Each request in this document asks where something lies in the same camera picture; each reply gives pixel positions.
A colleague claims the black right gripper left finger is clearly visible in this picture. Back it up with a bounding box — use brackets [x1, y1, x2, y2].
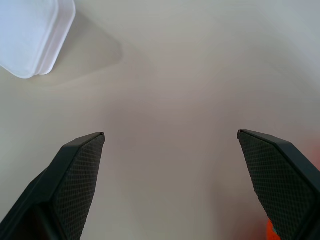
[0, 131, 106, 240]

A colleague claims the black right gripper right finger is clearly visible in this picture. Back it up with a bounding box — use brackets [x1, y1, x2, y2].
[236, 129, 320, 240]

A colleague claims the orange and teal backpack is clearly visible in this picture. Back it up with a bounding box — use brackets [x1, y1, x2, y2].
[266, 218, 282, 240]

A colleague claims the white translucent plastic box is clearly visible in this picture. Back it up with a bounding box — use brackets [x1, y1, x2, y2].
[0, 0, 77, 80]

